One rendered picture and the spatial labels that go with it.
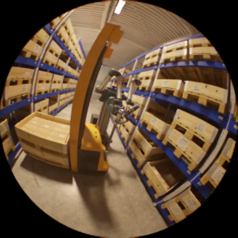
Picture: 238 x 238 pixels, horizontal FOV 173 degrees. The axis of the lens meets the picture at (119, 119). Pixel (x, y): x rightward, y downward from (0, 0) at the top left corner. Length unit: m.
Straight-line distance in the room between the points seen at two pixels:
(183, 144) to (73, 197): 2.04
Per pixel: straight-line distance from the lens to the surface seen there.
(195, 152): 1.33
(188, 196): 1.57
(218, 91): 1.44
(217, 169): 1.35
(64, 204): 1.73
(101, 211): 1.72
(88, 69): 0.94
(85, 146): 1.19
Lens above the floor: 1.69
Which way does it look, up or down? 17 degrees down
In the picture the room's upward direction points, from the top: 20 degrees clockwise
